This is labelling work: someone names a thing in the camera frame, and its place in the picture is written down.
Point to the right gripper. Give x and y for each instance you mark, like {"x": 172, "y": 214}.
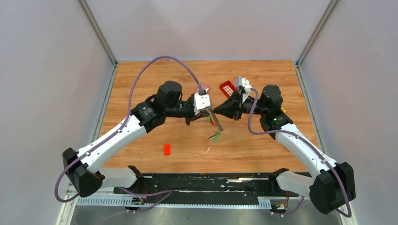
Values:
{"x": 229, "y": 108}

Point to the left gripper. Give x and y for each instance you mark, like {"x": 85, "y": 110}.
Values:
{"x": 201, "y": 114}

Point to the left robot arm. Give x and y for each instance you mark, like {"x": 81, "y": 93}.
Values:
{"x": 85, "y": 167}

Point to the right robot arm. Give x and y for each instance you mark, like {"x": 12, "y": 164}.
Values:
{"x": 330, "y": 186}

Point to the red toy brick block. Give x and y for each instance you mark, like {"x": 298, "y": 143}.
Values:
{"x": 227, "y": 88}

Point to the playing card box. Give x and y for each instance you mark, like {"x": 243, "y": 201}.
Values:
{"x": 202, "y": 87}

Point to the green key tag on holder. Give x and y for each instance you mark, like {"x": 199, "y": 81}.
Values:
{"x": 215, "y": 136}

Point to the small red block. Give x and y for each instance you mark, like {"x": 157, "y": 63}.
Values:
{"x": 167, "y": 149}

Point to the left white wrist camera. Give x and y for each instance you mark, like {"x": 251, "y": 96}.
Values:
{"x": 202, "y": 102}

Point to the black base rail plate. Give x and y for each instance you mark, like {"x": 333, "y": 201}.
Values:
{"x": 206, "y": 188}

